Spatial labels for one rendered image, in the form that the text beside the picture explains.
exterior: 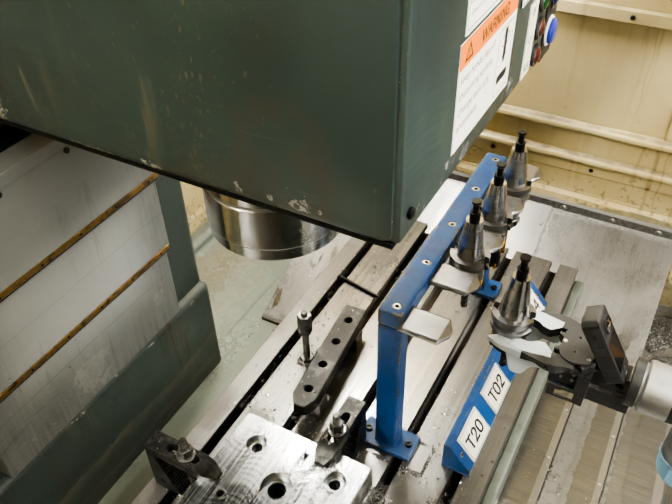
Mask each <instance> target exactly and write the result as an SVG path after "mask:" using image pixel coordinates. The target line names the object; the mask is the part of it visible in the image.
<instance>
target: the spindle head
mask: <svg viewBox="0 0 672 504"><path fill-rule="evenodd" d="M503 1H504V0H501V1H500V2H499V3H498V4H497V5H496V6H495V7H494V8H493V9H492V10H491V11H490V12H489V13H488V14H487V15H486V17H485V18H484V19H483V20H482V21H481V22H480V23H479V24H478V25H477V26H476V27H475V28H474V29H473V30H472V31H471V32H470V33H469V34H468V36H467V37H465V30H466V20H467V10H468V0H0V123H3V124H6V125H9V126H12V127H15V128H18V129H21V130H24V131H28V132H31V133H34V134H37V135H40V136H43V137H46V138H49V139H52V140H55V141H58V142H61V143H64V144H68V145H71V146H74V147H77V148H80V149H83V150H86V151H89V152H92V153H95V154H98V155H101V156H104V157H108V158H111V159H114V160H117V161H120V162H123V163H126V164H129V165H132V166H135V167H138V168H141V169H144V170H147V171H151V172H154V173H157V174H160V175H163V176H166V177H169V178H172V179H175V180H178V181H181V182H184V183H187V184H191V185H194V186H197V187H200V188H203V189H206V190H209V191H212V192H215V193H218V194H221V195H224V196H227V197H231V198H234V199H237V200H240V201H243V202H246V203H249V204H252V205H255V206H258V207H261V208H264V209H267V210H271V211H274V212H277V213H280V214H283V215H286V216H289V217H292V218H295V219H298V220H301V221H304V222H307V223H311V224H314V225H317V226H320V227H323V228H326V229H329V230H332V231H335V232H338V233H341V234H344V235H347V236H350V237H354V238H357V239H360V240H363V241H366V242H369V243H372V244H375V245H378V246H381V247H384V248H387V249H390V250H392V249H393V248H394V246H395V245H396V244H397V243H400V242H401V241H402V240H403V238H404V237H405V235H406V234H407V233H408V231H409V230H410V229H411V227H412V226H413V225H414V223H415V222H416V221H417V219H418V218H419V217H420V215H421V214H422V212H423V211H424V210H425V208H426V207H427V206H428V204H429V203H430V202H431V200H432V199H433V198H434V196H435V195H436V193H437V192H438V191H439V189H440V188H441V187H442V185H443V184H444V183H445V181H446V180H447V179H448V177H449V176H450V175H451V173H452V172H453V170H454V169H455V168H456V166H457V165H458V164H459V162H460V161H461V160H462V158H463V157H464V156H465V154H466V153H467V151H468V150H469V149H470V147H471V146H472V145H473V143H474V142H475V141H476V139H477V138H478V137H479V135H480V134H481V133H482V131H483V130H484V128H485V127H486V126H487V124H488V123H489V122H490V120H491V119H492V118H493V116H494V115H495V114H496V112H497V111H498V109H499V108H500V107H501V105H502V104H503V103H504V101H505V100H506V99H507V97H508V96H509V95H510V93H511V92H512V91H513V89H514V88H515V86H516V85H517V84H518V82H519V78H520V71H521V65H522V58H523V52H524V46H525V39H526V33H527V27H528V20H529V14H530V7H531V5H532V4H533V3H534V1H535V0H529V1H528V2H527V4H526V5H525V6H524V7H523V8H522V9H521V3H522V0H519V1H518V8H517V15H516V22H515V29H514V36H513V43H512V50H511V57H510V64H509V71H508V78H507V84H506V85H505V87H504V88H503V89H502V91H501V92H500V93H499V94H498V96H497V97H496V98H495V100H494V101H493V102H492V104H491V105H490V106H489V108H488V109H487V110H486V112H485V113H484V114H483V115H482V117H481V118H480V119H479V121H478V122H477V123H476V125H475V126H474V127H473V129H472V130H471V131H470V133H469V134H468V135H467V136H466V138H465V139H464V140H463V142H462V143H461V144H460V146H459V147H458V148H457V150H456V151H455V152H454V154H453V155H452V156H450V155H451V145H452V134H453V124H454V113H455V103H456V93H457V82H458V72H459V61H460V51H461V45H462V44H463V43H464V42H465V41H466V40H467V39H468V38H469V37H470V36H471V35H472V34H473V33H474V31H475V30H476V29H477V28H478V27H479V26H480V25H481V24H482V23H483V22H484V21H485V20H486V19H487V18H488V17H489V16H490V14H491V13H492V12H493V11H494V10H495V9H496V8H497V7H498V6H499V5H500V4H501V3H502V2H503Z"/></svg>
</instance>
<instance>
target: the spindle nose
mask: <svg viewBox="0 0 672 504"><path fill-rule="evenodd" d="M202 190H203V196H204V202H205V207H206V213H207V218H208V221H209V224H210V225H211V230H212V233H213V235H214V237H215V238H216V240H217V241H218V242H219V243H220V244H221V245H222V246H224V247H225V248H226V249H228V250H230V251H231V252H233V253H236V254H238V255H241V256H244V257H248V258H252V259H257V260H266V261H279V260H288V259H294V258H298V257H302V256H305V255H308V254H310V253H313V252H315V251H317V250H319V249H321V248H322V247H324V246H326V245H327V244H328V243H330V242H331V241H332V240H333V239H334V238H335V237H336V236H337V235H338V234H339V233H338V232H335V231H332V230H329V229H326V228H323V227H320V226H317V225H314V224H311V223H307V222H304V221H301V220H298V219H295V218H292V217H289V216H286V215H283V214H280V213H277V212H274V211H271V210H267V209H264V208H261V207H258V206H255V205H252V204H249V203H246V202H243V201H240V200H237V199H234V198H231V197H227V196H224V195H221V194H218V193H215V192H212V191H209V190H206V189H203V188H202Z"/></svg>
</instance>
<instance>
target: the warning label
mask: <svg viewBox="0 0 672 504"><path fill-rule="evenodd" d="M518 1H519V0H504V1H503V2H502V3H501V4H500V5H499V6H498V7H497V8H496V9H495V10H494V11H493V12H492V13H491V14H490V16H489V17H488V18H487V19H486V20H485V21H484V22H483V23H482V24H481V25H480V26H479V27H478V28H477V29H476V30H475V31H474V33H473V34H472V35H471V36H470V37H469V38H468V39H467V40H466V41H465V42H464V43H463V44H462V45H461V51H460V61H459V72H458V82H457V93H456V103H455V113H454V124H453V134H452V145H451V155H450V156H452V155H453V154H454V152H455V151H456V150H457V148H458V147H459V146H460V144H461V143H462V142H463V140H464V139H465V138H466V136H467V135H468V134H469V133H470V131H471V130H472V129H473V127H474V126H475V125H476V123H477V122H478V121H479V119H480V118H481V117H482V115H483V114H484V113H485V112H486V110H487V109H488V108H489V106H490V105H491V104H492V102H493V101H494V100H495V98H496V97H497V96H498V94H499V93H500V92H501V91H502V89H503V88H504V87H505V85H506V84H507V78H508V71H509V64H510V57H511V50H512V43H513V36H514V29H515V22H516V15H517V8H518Z"/></svg>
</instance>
